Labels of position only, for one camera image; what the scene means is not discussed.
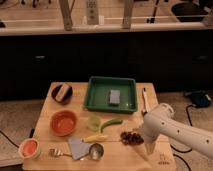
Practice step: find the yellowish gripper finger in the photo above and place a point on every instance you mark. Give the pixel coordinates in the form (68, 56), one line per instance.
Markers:
(150, 147)

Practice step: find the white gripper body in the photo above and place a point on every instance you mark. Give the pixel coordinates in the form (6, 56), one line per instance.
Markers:
(150, 129)

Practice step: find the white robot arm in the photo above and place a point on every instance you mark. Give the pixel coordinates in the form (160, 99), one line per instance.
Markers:
(198, 139)

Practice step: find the dark bowl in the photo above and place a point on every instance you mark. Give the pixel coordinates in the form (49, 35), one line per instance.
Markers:
(66, 98)

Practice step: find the red bowl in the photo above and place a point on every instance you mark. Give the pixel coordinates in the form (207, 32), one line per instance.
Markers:
(63, 123)

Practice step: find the beige block in bowl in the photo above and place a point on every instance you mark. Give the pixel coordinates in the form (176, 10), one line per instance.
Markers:
(62, 92)

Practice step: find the purple grape bunch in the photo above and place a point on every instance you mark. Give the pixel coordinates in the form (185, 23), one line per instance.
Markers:
(131, 138)

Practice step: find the green pepper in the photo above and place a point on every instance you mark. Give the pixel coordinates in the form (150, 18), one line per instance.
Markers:
(111, 122)

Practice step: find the blue sponge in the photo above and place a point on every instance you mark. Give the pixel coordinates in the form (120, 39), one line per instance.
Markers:
(114, 97)

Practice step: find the dark blue device on floor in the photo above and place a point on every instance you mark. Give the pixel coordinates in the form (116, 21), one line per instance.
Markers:
(199, 99)

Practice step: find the metal measuring cup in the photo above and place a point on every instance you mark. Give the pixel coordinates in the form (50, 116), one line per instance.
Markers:
(94, 151)

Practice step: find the light green cup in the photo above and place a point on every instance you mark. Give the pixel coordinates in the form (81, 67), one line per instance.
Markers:
(93, 123)

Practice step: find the green plastic tray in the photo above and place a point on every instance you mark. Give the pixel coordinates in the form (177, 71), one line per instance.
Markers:
(98, 90)

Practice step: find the blue cloth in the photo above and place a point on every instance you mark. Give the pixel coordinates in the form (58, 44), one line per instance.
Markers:
(78, 148)

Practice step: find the silver fork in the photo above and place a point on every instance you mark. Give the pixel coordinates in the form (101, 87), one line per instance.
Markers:
(56, 152)

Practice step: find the orange cup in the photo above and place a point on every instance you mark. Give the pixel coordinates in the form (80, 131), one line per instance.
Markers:
(29, 149)

